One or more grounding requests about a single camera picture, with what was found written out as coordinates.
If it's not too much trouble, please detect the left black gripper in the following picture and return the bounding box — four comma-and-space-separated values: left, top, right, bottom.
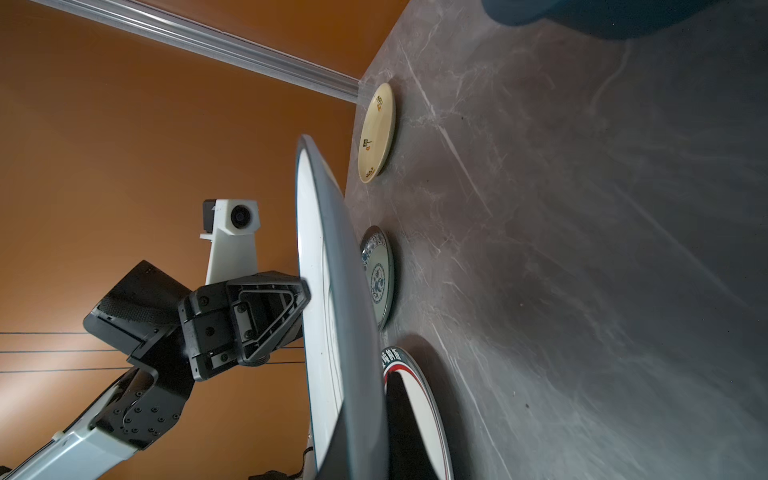
83, 261, 311, 450

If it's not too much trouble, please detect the white plate black emblem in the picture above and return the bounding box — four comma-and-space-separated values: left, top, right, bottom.
296, 135, 389, 479

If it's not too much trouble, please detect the cream yellow floral plate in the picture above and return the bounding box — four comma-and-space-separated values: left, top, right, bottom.
358, 83, 396, 184

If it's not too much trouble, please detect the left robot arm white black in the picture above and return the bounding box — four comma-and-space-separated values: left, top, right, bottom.
1, 261, 311, 479

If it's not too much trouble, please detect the teal plastic bin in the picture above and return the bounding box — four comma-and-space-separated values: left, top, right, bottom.
481, 0, 711, 40

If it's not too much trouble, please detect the green patterned small plate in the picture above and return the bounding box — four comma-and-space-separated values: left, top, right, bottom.
361, 225, 395, 330

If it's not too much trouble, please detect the white plate dark green rim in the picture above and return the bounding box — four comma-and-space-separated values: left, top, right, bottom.
381, 346, 455, 479

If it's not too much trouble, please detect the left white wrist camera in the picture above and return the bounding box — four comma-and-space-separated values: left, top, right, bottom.
200, 199, 260, 285

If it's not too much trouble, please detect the left aluminium corner post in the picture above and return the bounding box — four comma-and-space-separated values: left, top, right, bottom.
39, 0, 359, 104

